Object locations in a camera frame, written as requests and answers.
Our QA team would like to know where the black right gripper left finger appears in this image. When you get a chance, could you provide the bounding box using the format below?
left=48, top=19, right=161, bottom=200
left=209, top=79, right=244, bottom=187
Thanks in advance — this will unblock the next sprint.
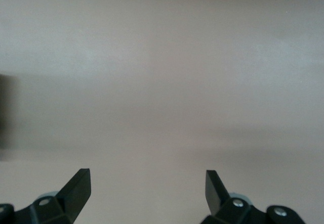
left=0, top=168, right=92, bottom=224

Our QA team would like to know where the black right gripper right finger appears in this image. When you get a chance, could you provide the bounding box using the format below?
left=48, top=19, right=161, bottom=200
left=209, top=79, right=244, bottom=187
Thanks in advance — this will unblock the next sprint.
left=200, top=169, right=305, bottom=224

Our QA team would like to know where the black rectangular plastic tray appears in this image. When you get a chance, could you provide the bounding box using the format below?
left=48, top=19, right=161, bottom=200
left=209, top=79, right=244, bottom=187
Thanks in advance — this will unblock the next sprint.
left=0, top=73, right=20, bottom=149

